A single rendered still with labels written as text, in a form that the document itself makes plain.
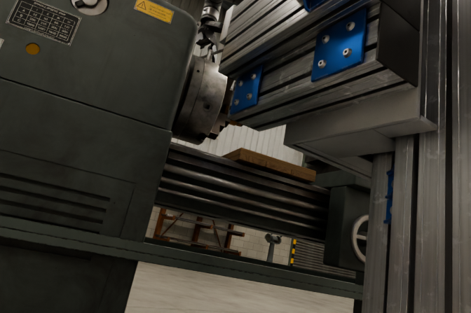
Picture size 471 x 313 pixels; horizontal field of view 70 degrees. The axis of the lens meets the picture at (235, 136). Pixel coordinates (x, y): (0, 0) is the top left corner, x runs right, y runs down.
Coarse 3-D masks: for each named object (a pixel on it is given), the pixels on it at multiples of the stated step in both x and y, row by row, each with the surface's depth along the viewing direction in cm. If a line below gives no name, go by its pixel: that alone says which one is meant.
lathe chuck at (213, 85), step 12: (204, 60) 119; (204, 72) 114; (216, 72) 117; (204, 84) 112; (216, 84) 114; (204, 96) 112; (216, 96) 113; (216, 108) 114; (192, 120) 113; (204, 120) 114; (192, 132) 117; (204, 132) 117
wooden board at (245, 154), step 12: (228, 156) 119; (240, 156) 110; (252, 156) 111; (264, 156) 113; (264, 168) 115; (276, 168) 114; (288, 168) 116; (300, 168) 118; (300, 180) 121; (312, 180) 119
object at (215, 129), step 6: (222, 114) 127; (216, 120) 124; (222, 120) 125; (228, 120) 127; (216, 126) 122; (222, 126) 124; (210, 132) 120; (216, 132) 121; (198, 138) 121; (204, 138) 120; (210, 138) 123; (216, 138) 122
